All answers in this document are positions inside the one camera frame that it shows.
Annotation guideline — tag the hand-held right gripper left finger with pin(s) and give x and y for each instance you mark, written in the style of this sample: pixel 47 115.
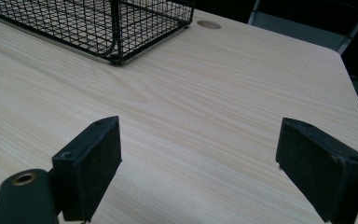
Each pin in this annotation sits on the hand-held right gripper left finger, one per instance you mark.
pixel 87 168

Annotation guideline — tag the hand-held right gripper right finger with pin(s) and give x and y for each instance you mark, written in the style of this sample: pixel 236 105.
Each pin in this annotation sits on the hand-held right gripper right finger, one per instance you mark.
pixel 317 174

